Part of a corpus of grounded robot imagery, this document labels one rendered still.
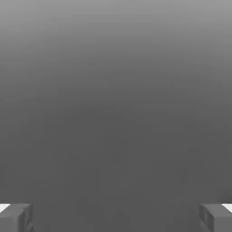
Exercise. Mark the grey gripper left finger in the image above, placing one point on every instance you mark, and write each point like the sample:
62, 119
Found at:
14, 218

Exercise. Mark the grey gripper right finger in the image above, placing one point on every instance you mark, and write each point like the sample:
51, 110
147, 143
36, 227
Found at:
217, 218

